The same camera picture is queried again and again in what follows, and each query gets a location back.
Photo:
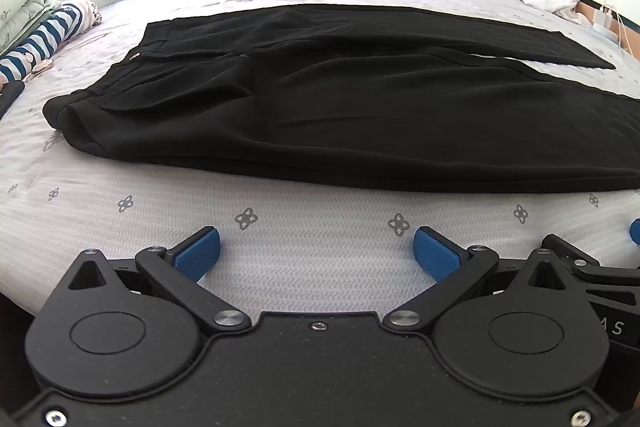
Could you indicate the blue white striped cloth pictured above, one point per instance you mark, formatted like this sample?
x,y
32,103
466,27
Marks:
x,y
45,37

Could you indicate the white crumpled cloth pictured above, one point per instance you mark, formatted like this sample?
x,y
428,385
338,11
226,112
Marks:
x,y
552,2

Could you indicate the folded green quilt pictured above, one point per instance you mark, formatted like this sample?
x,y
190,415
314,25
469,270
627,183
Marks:
x,y
20,14

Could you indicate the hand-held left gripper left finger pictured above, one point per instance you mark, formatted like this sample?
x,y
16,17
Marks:
x,y
200,253

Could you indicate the dark flat object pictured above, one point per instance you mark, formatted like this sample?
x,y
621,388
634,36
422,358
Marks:
x,y
10,97

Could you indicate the white charger adapter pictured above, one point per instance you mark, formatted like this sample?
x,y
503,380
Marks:
x,y
604,16

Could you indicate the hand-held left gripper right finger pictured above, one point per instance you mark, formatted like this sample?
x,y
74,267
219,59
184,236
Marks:
x,y
434,253

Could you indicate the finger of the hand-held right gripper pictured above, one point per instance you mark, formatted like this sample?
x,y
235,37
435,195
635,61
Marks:
x,y
636,233
575,253

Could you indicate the black pants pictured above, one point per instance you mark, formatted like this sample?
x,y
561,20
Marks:
x,y
350,117

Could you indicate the bed with white patterned sheet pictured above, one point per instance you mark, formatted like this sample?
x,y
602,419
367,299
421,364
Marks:
x,y
300,237

